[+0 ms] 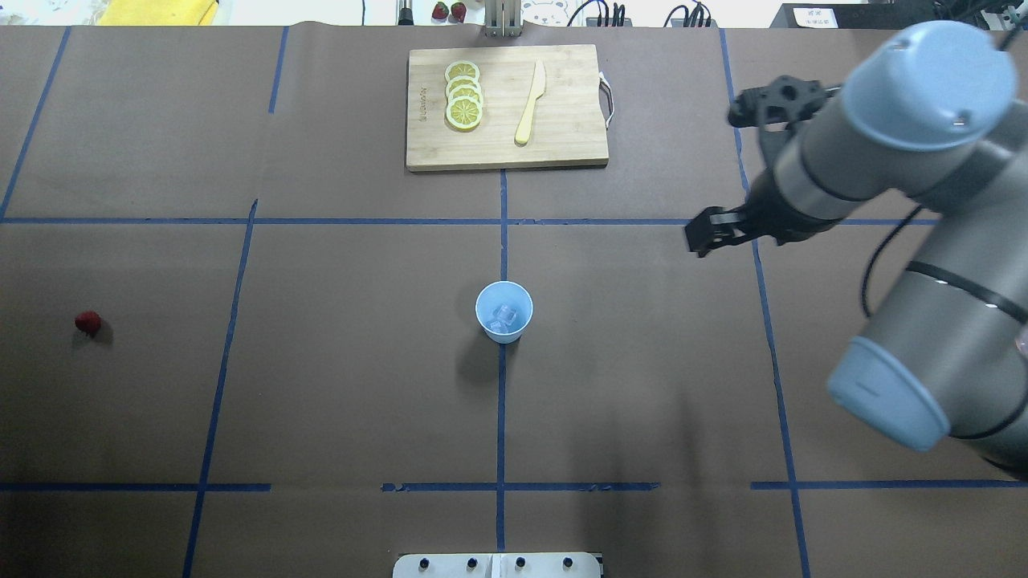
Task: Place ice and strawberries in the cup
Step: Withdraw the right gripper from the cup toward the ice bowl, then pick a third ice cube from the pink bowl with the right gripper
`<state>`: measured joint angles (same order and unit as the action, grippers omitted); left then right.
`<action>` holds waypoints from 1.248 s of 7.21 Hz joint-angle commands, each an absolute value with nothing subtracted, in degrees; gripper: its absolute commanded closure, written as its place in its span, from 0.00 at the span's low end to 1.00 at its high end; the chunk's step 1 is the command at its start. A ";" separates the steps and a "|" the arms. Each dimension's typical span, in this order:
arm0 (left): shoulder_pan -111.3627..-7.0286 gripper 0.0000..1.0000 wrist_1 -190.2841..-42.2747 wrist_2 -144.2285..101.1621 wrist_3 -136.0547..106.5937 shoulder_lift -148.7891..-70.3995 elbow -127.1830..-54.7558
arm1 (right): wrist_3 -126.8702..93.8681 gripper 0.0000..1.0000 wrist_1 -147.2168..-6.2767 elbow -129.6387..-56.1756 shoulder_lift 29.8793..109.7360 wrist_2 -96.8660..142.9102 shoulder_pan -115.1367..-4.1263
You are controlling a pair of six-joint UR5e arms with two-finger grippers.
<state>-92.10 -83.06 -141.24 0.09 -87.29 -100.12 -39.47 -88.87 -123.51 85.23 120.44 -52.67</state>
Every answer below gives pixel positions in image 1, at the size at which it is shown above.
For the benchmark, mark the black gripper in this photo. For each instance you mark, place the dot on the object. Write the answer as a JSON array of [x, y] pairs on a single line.
[[769, 215]]

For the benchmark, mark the clear ice cube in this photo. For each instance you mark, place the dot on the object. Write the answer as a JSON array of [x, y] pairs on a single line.
[[505, 320]]

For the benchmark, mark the red strawberry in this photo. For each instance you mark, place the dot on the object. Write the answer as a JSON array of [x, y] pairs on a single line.
[[89, 322]]

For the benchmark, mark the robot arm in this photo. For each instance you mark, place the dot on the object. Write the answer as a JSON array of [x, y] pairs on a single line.
[[932, 114]]

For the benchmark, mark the light blue plastic cup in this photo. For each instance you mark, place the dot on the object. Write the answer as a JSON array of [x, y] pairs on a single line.
[[504, 292]]

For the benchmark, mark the yellow wooden knife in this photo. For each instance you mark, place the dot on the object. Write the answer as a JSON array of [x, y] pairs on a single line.
[[536, 91]]

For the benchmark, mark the bamboo cutting board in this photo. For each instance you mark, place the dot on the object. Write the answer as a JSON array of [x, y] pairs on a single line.
[[569, 128]]

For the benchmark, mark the white label black box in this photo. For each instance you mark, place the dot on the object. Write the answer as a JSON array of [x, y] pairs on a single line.
[[871, 15]]

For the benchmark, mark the lemon slice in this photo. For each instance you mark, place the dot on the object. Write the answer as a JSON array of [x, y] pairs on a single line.
[[466, 96], [461, 81], [462, 69], [464, 116]]

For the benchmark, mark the pink bowl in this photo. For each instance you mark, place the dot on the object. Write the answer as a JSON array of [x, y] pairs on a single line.
[[1021, 342]]

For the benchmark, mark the spare strawberry right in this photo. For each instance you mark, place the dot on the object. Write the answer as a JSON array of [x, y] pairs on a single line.
[[458, 12]]

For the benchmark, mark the yellow cloth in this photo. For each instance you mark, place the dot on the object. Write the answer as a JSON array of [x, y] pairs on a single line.
[[159, 13]]

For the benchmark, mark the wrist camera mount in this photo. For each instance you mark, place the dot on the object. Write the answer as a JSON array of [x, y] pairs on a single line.
[[778, 111]]

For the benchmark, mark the aluminium frame post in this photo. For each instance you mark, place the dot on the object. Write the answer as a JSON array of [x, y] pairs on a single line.
[[502, 18]]

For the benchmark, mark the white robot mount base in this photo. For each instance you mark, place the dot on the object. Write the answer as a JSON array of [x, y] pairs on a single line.
[[499, 564]]

